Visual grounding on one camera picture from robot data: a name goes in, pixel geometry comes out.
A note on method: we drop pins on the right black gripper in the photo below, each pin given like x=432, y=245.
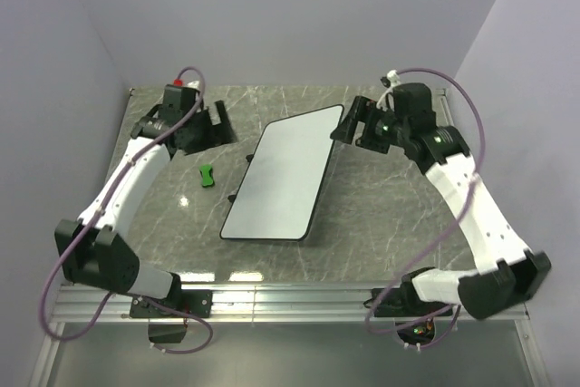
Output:
x=362, y=110

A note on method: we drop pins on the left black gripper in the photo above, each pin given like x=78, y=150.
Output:
x=217, y=134

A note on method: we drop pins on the green whiteboard eraser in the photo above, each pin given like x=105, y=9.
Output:
x=206, y=174

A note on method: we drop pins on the white whiteboard black frame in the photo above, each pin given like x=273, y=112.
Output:
x=278, y=194

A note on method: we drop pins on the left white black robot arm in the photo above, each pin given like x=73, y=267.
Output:
x=93, y=246

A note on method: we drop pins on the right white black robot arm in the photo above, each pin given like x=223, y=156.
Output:
x=507, y=272

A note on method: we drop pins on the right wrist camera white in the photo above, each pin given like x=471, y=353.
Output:
x=390, y=81

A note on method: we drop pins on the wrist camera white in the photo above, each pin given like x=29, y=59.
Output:
x=194, y=85
x=390, y=81

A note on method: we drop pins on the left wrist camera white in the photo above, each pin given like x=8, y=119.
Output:
x=194, y=85

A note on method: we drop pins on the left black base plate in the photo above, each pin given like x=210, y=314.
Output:
x=190, y=301

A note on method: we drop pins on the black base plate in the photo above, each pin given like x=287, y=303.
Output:
x=395, y=305
x=190, y=301

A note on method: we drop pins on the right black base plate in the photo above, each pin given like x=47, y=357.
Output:
x=395, y=305

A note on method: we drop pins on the aluminium front rail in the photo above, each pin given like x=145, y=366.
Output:
x=239, y=302

